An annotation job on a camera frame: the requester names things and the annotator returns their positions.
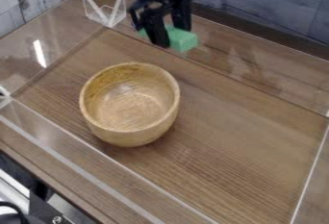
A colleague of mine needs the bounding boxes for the clear acrylic corner bracket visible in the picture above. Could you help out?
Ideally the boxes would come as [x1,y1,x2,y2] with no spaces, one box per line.
[81,0,127,28]

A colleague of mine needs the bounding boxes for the green rectangular block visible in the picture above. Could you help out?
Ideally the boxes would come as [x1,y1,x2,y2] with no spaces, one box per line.
[136,25,200,53]

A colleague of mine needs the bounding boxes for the black cable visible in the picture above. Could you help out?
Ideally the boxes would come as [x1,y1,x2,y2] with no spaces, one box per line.
[0,201,30,224]

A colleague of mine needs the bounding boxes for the black metal table bracket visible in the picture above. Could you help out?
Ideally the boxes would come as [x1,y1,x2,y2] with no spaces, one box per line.
[29,182,64,224]

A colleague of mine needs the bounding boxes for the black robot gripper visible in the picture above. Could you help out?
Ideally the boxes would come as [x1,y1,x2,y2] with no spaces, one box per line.
[128,0,192,48]

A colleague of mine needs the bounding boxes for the round wooden bowl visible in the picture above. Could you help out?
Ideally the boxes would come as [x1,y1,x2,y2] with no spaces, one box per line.
[78,62,180,147]

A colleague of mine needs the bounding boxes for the clear acrylic enclosure walls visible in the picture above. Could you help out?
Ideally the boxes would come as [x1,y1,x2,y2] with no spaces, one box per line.
[0,0,329,224]

